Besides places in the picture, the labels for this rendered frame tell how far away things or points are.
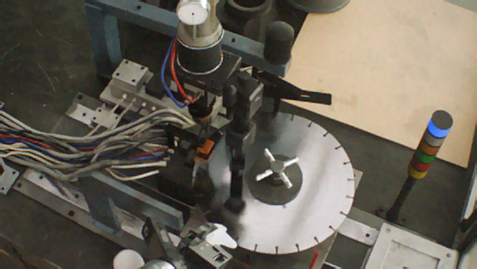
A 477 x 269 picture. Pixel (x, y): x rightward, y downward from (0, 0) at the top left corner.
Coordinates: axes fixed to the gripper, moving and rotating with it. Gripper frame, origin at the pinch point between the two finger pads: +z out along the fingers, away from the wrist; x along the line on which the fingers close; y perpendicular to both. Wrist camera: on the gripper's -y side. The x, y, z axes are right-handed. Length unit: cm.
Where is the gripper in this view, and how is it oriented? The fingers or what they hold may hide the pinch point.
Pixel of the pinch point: (217, 230)
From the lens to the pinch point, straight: 118.5
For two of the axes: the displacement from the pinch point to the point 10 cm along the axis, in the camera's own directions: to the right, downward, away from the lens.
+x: 3.9, -8.1, -4.4
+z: 4.8, -2.3, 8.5
